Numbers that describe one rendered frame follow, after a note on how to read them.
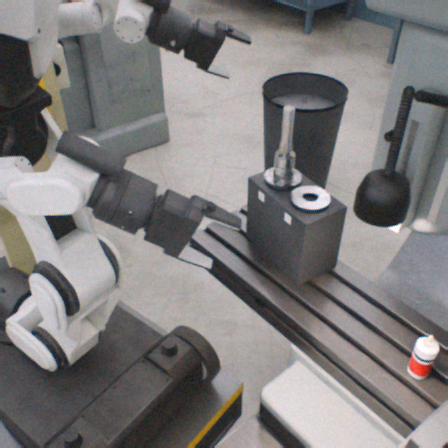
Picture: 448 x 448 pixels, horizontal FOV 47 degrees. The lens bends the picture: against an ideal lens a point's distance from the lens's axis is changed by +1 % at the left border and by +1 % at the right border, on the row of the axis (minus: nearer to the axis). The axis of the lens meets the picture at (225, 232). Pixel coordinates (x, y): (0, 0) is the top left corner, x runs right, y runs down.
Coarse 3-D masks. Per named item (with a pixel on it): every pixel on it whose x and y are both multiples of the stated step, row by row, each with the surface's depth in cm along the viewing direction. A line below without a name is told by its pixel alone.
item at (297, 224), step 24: (264, 192) 120; (288, 192) 119; (312, 192) 117; (264, 216) 124; (288, 216) 114; (312, 216) 112; (336, 216) 114; (264, 240) 128; (288, 240) 118; (312, 240) 114; (336, 240) 120; (288, 264) 122; (312, 264) 120; (336, 264) 126
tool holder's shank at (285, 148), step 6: (288, 108) 110; (294, 108) 110; (288, 114) 110; (288, 120) 111; (282, 126) 113; (288, 126) 112; (282, 132) 114; (288, 132) 113; (282, 138) 114; (288, 138) 114; (282, 144) 115; (288, 144) 115; (282, 150) 116; (288, 150) 115
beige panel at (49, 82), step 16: (48, 80) 213; (64, 128) 229; (48, 160) 231; (0, 208) 228; (0, 224) 232; (16, 224) 237; (0, 240) 240; (16, 240) 241; (16, 256) 246; (32, 256) 252; (32, 272) 257
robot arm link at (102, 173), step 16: (64, 144) 72; (80, 144) 73; (96, 144) 74; (64, 160) 75; (80, 160) 73; (96, 160) 73; (112, 160) 74; (80, 176) 74; (96, 176) 75; (112, 176) 74; (128, 176) 77; (96, 192) 75; (112, 192) 75; (80, 208) 77; (96, 208) 76; (112, 208) 75
